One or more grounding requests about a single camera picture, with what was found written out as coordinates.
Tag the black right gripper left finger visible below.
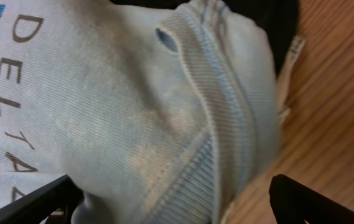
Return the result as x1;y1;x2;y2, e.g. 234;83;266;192
0;175;83;224

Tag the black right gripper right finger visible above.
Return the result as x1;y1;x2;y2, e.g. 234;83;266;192
269;174;354;224

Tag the light blue t-shirt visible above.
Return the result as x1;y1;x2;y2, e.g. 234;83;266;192
0;0;280;223

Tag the folded black t-shirt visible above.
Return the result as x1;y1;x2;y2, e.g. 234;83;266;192
110;0;299;73

